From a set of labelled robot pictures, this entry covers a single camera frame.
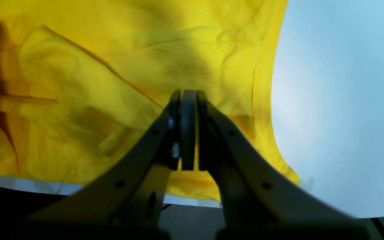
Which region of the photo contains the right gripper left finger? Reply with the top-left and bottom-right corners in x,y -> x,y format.
12,90 -> 196,240

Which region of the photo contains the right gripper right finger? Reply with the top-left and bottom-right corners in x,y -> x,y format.
196,91 -> 369,240

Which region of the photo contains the orange yellow t-shirt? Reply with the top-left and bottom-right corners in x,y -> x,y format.
0,0 -> 300,184

